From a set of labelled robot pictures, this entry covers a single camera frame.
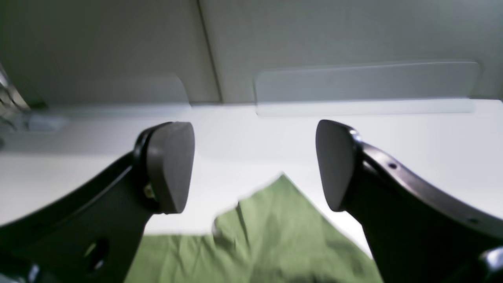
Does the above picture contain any green T-shirt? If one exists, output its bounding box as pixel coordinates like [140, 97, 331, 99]
[125, 175, 382, 283]

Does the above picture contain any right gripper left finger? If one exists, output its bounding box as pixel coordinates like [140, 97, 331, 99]
[0, 122, 195, 283]

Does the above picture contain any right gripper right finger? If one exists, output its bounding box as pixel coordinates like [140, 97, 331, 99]
[316, 119, 503, 283]

